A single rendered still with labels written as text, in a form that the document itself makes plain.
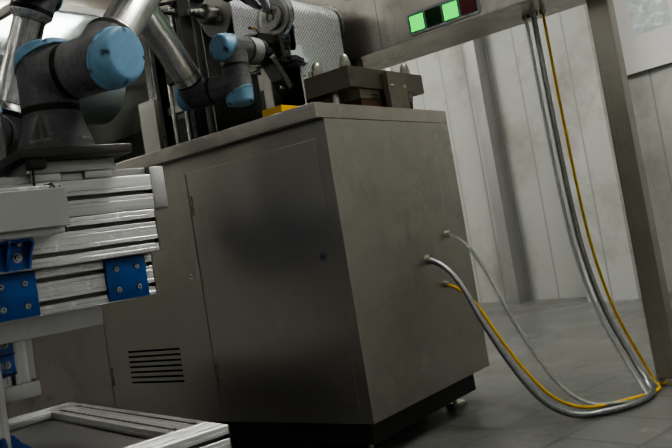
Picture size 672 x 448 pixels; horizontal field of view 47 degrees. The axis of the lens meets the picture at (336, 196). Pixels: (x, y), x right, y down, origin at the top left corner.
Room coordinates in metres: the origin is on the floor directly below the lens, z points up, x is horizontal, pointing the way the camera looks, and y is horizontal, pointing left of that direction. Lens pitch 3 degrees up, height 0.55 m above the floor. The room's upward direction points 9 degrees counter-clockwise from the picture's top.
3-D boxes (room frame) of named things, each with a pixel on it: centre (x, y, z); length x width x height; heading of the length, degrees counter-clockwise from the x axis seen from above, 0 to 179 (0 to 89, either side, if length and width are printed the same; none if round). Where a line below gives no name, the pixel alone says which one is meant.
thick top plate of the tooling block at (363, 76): (2.32, -0.15, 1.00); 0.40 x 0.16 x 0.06; 143
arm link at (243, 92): (2.06, 0.23, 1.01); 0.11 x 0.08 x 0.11; 68
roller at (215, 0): (2.56, 0.21, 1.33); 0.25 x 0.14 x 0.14; 143
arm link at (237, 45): (2.05, 0.21, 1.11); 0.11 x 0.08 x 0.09; 143
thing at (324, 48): (2.37, -0.03, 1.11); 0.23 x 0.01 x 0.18; 143
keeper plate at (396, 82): (2.28, -0.23, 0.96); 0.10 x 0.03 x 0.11; 143
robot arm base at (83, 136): (1.57, 0.55, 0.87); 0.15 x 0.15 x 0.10
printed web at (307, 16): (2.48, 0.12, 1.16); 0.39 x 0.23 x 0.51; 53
